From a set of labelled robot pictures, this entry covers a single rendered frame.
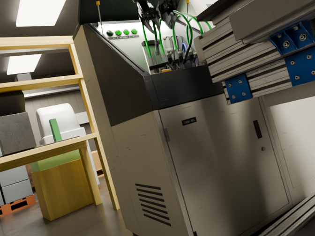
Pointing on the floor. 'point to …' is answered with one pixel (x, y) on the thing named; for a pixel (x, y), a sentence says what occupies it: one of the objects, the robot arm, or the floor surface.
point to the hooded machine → (65, 108)
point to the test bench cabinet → (166, 178)
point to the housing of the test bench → (105, 131)
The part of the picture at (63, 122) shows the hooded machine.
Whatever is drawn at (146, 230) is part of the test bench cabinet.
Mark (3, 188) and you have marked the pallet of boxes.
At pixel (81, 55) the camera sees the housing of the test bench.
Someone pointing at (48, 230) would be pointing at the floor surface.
